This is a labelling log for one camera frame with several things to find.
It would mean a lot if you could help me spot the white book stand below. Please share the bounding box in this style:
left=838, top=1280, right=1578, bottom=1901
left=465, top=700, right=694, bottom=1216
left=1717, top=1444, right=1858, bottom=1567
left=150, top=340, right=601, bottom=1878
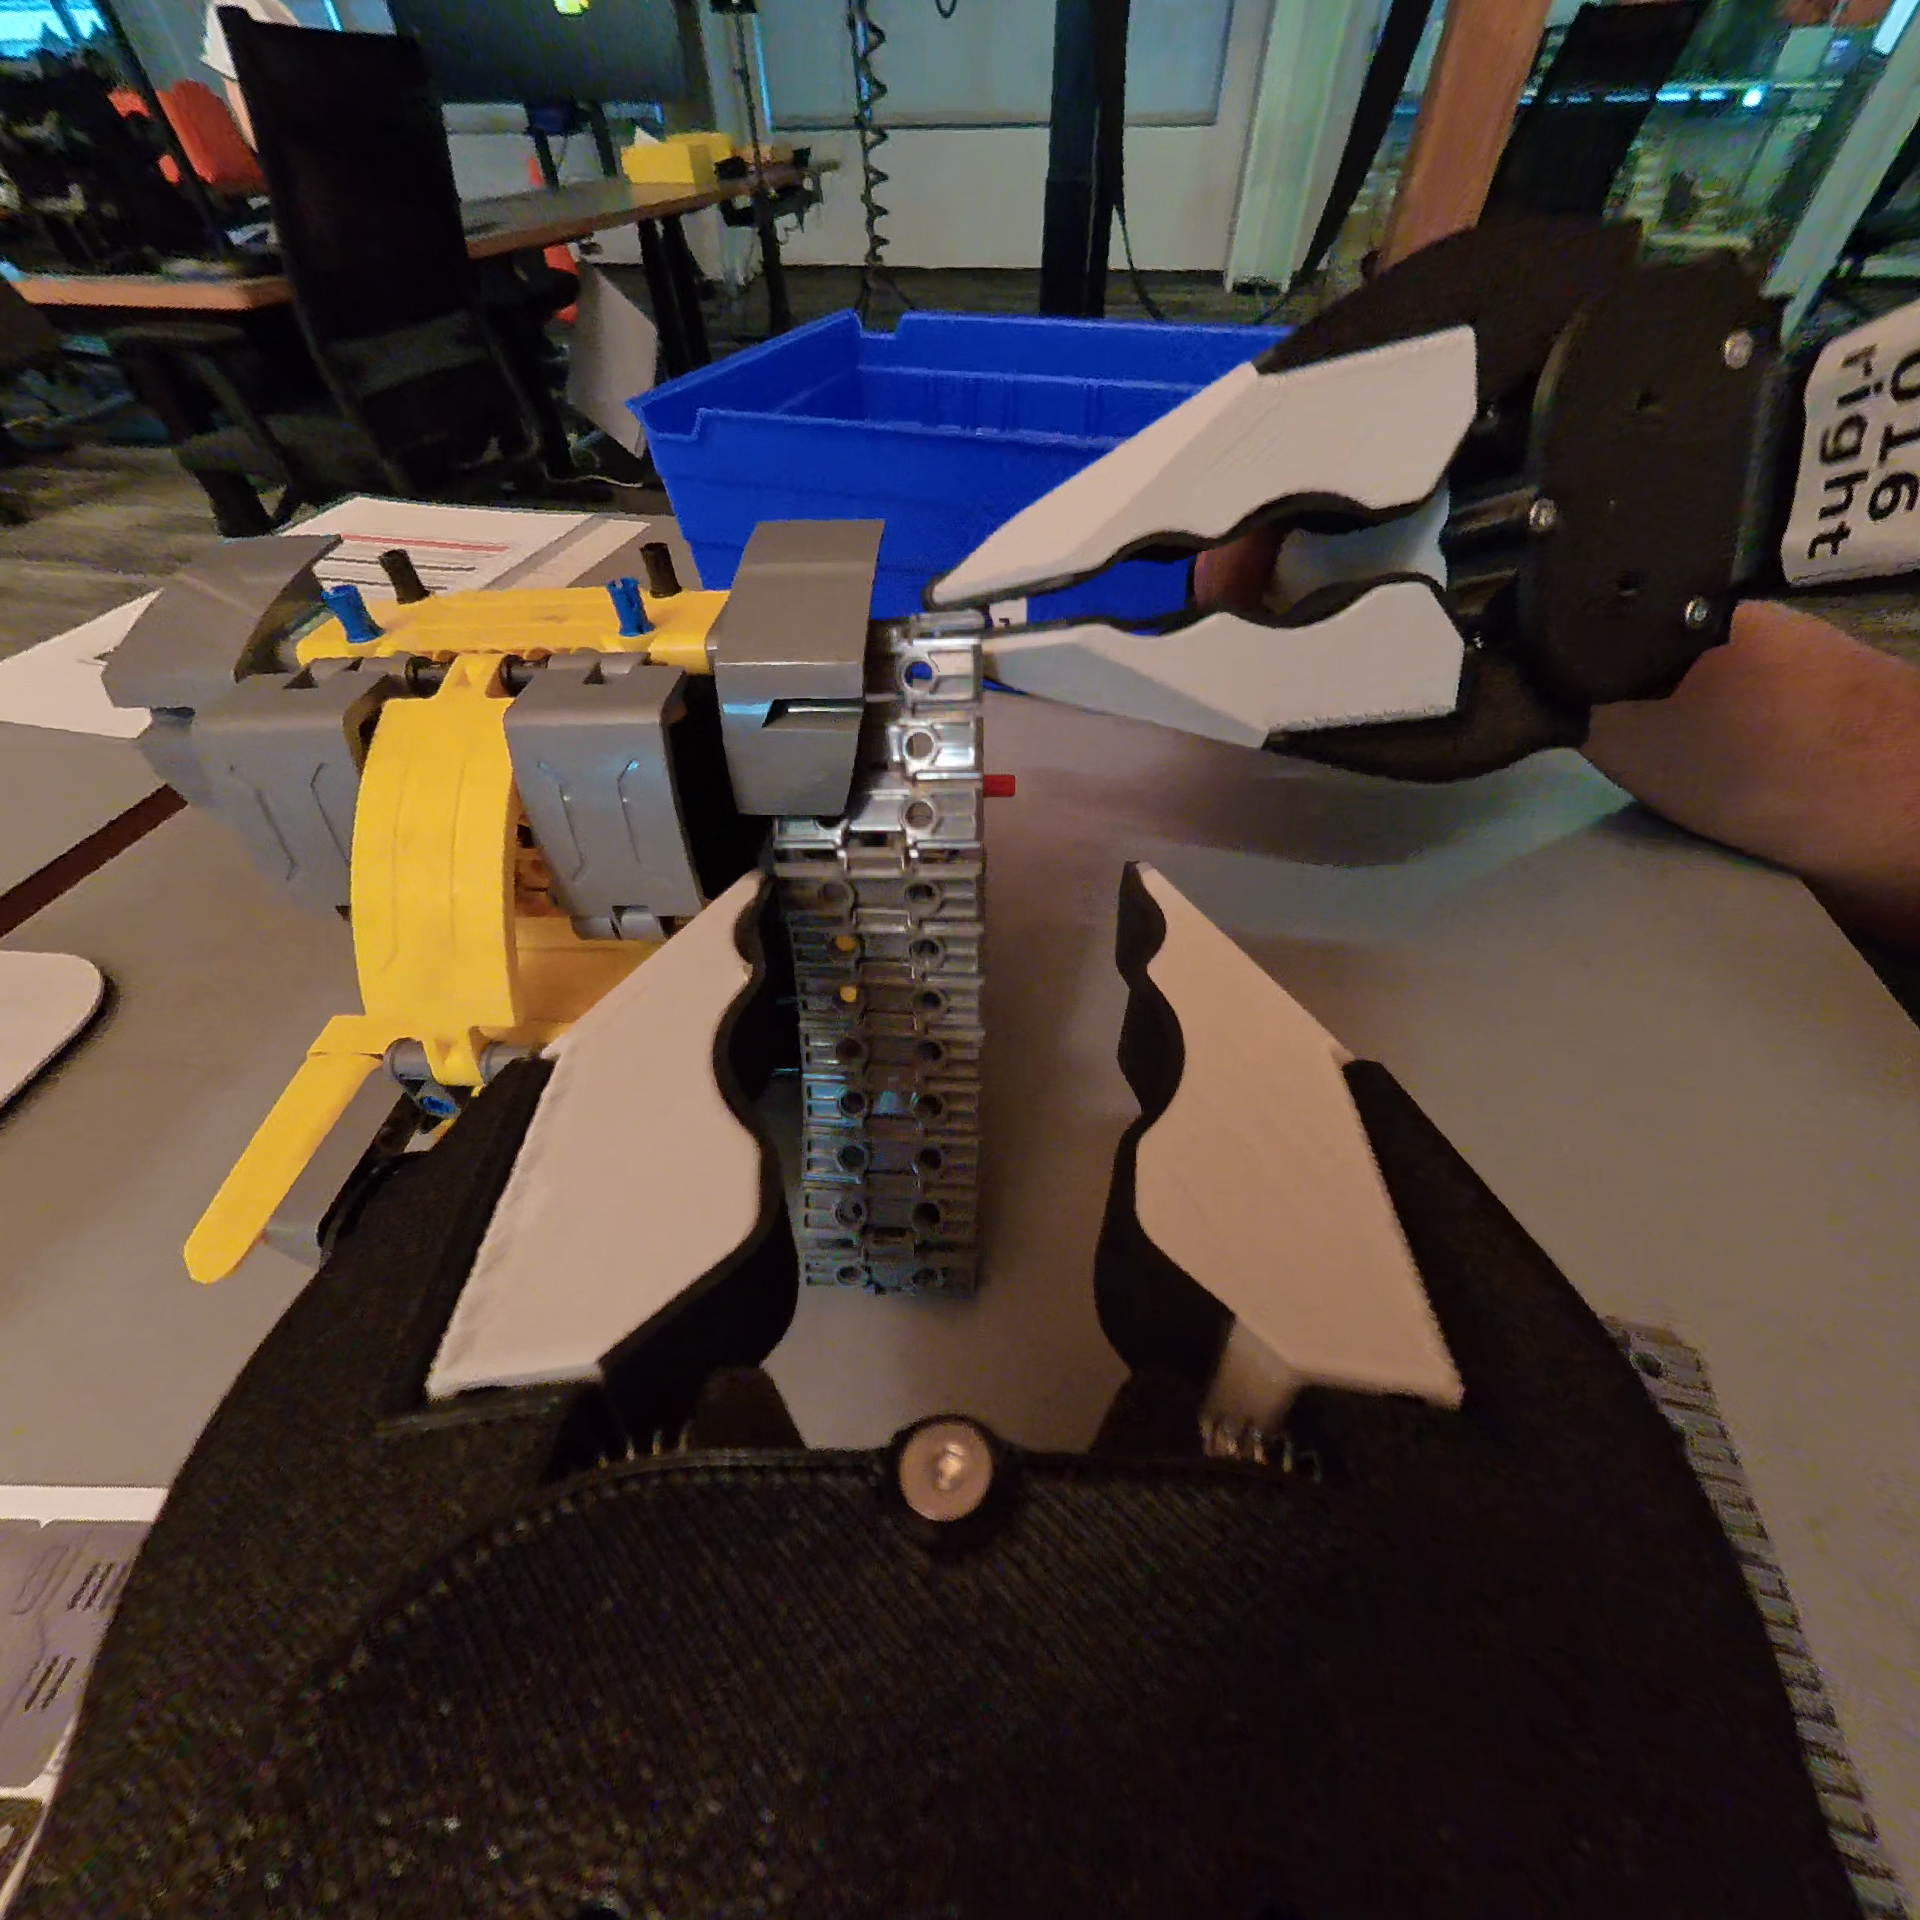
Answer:
left=0, top=948, right=111, bottom=1119

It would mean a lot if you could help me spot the printed white paper sheet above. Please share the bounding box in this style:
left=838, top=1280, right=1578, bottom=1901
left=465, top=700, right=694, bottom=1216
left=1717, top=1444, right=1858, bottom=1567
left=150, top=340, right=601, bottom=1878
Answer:
left=0, top=497, right=601, bottom=742

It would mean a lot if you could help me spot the yellow black toy vehicle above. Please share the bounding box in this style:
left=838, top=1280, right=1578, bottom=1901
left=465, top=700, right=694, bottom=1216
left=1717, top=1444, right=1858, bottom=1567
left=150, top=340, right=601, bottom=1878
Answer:
left=101, top=515, right=1022, bottom=1282

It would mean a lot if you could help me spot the hanging white paper sheet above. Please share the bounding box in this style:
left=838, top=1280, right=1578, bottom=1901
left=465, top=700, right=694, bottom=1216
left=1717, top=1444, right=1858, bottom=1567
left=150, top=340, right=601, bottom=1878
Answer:
left=567, top=268, right=664, bottom=461

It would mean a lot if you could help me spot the long grey tread link chain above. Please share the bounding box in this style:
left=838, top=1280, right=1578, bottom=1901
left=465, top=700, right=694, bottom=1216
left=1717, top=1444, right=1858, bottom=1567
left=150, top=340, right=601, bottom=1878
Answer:
left=769, top=606, right=993, bottom=1301

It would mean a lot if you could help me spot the person's right hand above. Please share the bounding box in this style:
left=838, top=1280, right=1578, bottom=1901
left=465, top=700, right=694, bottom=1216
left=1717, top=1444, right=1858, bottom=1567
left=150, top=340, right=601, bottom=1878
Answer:
left=1188, top=529, right=1290, bottom=620

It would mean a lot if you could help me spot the black coiled cable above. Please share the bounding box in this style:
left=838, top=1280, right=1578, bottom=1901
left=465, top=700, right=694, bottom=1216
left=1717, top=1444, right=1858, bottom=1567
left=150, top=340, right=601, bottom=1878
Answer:
left=851, top=0, right=892, bottom=323

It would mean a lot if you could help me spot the wooden top office desk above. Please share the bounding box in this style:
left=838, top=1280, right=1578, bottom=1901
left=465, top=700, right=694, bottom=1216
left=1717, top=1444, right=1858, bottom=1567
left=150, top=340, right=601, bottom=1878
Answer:
left=449, top=151, right=842, bottom=340
left=0, top=271, right=294, bottom=320

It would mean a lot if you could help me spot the black monitor screen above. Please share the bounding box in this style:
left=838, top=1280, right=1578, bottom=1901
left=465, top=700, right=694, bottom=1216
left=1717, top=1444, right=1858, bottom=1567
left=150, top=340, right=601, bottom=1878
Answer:
left=388, top=0, right=710, bottom=108

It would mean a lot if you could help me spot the brown wooden post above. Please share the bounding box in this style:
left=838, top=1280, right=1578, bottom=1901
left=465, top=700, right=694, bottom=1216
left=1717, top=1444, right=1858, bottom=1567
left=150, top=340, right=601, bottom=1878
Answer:
left=1370, top=0, right=1554, bottom=271

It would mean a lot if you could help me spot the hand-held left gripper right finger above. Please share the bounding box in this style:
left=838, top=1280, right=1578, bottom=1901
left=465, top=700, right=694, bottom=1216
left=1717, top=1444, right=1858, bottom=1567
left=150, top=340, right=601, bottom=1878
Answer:
left=1094, top=863, right=1464, bottom=1458

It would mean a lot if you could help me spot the large grey tread link mat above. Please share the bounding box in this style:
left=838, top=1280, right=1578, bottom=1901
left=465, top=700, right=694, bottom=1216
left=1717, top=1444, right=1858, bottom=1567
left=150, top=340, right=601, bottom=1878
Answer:
left=1602, top=1316, right=1906, bottom=1920

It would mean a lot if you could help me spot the blue plastic bin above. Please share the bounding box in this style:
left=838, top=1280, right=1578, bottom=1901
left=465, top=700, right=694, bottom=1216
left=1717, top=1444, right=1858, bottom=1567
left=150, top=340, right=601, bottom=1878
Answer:
left=626, top=306, right=1297, bottom=625

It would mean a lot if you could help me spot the black office chair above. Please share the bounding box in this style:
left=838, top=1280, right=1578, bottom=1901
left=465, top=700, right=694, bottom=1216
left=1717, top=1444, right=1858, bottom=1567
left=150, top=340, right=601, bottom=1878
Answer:
left=223, top=13, right=579, bottom=535

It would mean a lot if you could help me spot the yellow printed sticker sheet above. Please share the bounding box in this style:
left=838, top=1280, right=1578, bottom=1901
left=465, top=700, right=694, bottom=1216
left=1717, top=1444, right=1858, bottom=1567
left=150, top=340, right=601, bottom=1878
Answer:
left=0, top=1482, right=171, bottom=1878

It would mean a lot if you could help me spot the black metal pole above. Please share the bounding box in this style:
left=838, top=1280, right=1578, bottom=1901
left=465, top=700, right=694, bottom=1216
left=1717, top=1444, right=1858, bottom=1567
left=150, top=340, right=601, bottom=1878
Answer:
left=1037, top=0, right=1134, bottom=320

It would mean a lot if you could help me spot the person's right forearm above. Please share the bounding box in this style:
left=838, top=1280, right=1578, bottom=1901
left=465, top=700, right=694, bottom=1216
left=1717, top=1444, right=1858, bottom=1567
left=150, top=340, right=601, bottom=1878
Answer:
left=1580, top=601, right=1920, bottom=932

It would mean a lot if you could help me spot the orange chair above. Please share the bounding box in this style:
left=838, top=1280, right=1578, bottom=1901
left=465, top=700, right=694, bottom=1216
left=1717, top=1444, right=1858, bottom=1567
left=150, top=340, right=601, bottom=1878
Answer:
left=111, top=80, right=267, bottom=197

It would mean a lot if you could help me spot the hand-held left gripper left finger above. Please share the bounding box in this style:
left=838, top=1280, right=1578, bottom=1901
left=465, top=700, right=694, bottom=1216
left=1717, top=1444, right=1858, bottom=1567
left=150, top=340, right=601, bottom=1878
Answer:
left=429, top=867, right=800, bottom=1405

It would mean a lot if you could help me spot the yellow plastic box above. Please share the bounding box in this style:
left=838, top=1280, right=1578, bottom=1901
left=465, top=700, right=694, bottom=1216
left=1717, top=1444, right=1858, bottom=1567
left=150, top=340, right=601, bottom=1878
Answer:
left=620, top=131, right=741, bottom=192

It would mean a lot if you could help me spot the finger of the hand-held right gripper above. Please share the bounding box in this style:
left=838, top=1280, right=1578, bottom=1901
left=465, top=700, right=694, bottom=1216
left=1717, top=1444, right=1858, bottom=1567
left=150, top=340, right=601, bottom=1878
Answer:
left=984, top=577, right=1468, bottom=750
left=926, top=325, right=1482, bottom=611

